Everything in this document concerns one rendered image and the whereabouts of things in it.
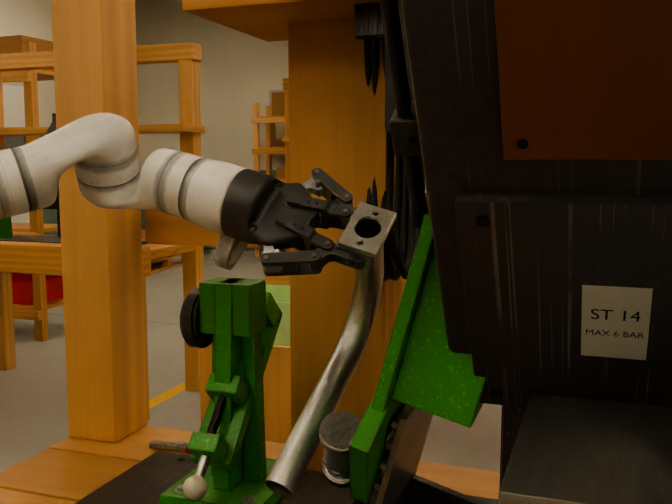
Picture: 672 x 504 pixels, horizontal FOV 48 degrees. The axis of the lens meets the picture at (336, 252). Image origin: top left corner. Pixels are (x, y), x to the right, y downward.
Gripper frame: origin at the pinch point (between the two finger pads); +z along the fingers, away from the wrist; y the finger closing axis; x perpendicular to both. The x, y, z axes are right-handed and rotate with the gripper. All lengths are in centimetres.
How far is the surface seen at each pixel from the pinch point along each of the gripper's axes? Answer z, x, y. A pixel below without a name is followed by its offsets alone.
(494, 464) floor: 15, 271, 86
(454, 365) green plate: 13.7, -5.6, -12.3
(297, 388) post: -10.0, 35.9, -3.3
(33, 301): -338, 407, 126
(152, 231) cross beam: -43, 34, 12
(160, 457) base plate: -25, 41, -18
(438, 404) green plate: 13.4, -3.1, -15.0
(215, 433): -12.5, 22.8, -17.2
